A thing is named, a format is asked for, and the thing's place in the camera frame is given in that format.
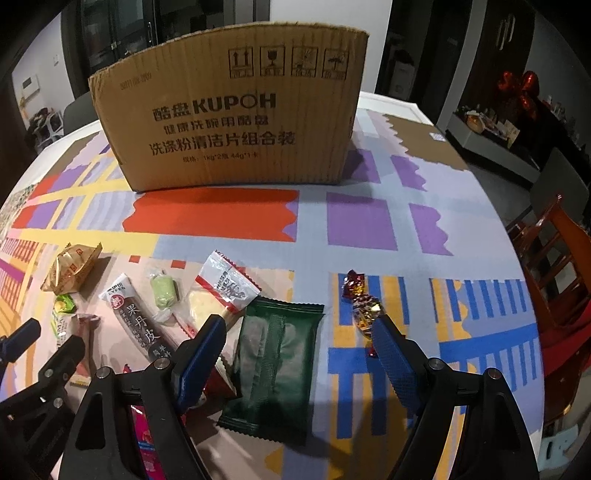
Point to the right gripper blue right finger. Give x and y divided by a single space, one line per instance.
405 364

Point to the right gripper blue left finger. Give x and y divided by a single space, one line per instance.
194 360

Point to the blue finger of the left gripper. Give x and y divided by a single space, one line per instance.
14 345
61 366

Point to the yellow green candy packet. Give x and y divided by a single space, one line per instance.
62 314

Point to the red gold foil candy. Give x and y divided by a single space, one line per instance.
366 308

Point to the dark brown fruit leather bar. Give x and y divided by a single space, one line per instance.
126 305

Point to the white red cake packet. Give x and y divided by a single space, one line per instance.
219 288

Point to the dark green snack packet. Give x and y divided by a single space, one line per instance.
272 371

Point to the gold fortune biscuits bag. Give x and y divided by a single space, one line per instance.
70 268

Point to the pink hawthorn snack bag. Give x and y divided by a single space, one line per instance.
148 453

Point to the red white wrapped candy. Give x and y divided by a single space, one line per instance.
83 326

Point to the pale green wrapped candy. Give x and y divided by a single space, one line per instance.
165 294

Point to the colourful patterned tablecloth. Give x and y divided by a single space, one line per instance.
422 230

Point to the red wooden chair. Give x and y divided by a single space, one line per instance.
554 253

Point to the white shoe rack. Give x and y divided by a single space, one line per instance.
45 128

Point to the white low cabinet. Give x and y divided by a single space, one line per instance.
486 154

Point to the grey dining chair left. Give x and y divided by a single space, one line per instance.
79 113

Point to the grey chair right side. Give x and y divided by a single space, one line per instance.
559 178

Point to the brown cardboard box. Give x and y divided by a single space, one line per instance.
246 104

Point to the red foil balloons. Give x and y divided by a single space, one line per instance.
520 93

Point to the black sliding glass door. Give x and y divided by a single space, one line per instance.
98 33

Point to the wall intercom panel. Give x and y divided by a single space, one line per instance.
30 87

